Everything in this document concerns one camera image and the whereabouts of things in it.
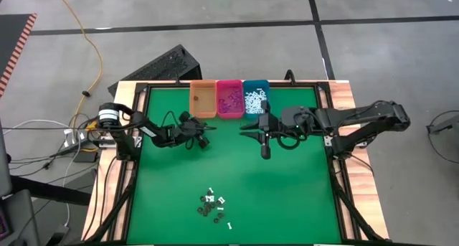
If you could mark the blue plastic bin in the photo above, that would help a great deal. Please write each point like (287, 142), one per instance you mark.
(256, 84)

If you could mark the silver mounting plate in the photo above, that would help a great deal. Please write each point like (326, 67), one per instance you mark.
(328, 141)
(137, 141)

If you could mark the black table clamp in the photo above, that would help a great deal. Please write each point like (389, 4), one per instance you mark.
(288, 74)

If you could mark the black mat orange striped edge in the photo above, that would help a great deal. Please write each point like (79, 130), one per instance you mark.
(9, 38)

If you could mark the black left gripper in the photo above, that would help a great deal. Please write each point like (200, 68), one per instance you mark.
(190, 129)

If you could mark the orange plastic bin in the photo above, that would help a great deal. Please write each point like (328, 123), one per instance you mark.
(203, 104)

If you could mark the grey equipment cabinet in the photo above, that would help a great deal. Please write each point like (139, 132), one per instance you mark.
(21, 217)

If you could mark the wooden table border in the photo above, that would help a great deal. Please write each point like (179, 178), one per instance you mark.
(122, 92)

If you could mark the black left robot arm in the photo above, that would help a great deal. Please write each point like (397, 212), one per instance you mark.
(157, 133)

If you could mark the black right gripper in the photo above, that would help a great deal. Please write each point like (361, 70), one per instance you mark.
(274, 126)

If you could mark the pink plastic bin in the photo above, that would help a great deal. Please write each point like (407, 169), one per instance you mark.
(230, 86)

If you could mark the black mesh computer case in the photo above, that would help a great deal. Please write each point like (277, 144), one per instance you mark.
(161, 66)

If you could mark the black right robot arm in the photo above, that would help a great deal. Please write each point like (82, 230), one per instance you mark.
(351, 115)

